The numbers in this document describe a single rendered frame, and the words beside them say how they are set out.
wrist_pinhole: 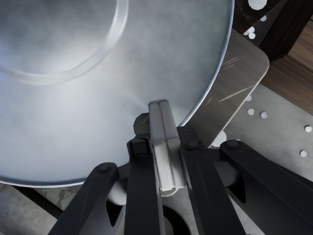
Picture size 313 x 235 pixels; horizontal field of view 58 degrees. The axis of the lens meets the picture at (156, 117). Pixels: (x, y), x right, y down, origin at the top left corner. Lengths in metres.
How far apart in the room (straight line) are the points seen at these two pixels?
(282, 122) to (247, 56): 0.87
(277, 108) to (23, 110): 0.94
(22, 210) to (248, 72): 0.33
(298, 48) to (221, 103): 0.52
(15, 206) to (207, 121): 0.29
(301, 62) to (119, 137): 0.57
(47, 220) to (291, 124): 0.89
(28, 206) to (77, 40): 0.26
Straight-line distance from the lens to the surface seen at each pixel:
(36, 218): 0.42
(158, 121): 0.17
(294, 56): 0.73
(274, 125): 1.08
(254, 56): 0.24
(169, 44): 0.22
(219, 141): 0.36
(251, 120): 1.05
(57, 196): 0.40
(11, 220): 0.44
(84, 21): 0.23
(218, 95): 0.23
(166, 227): 1.09
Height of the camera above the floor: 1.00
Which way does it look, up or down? 87 degrees down
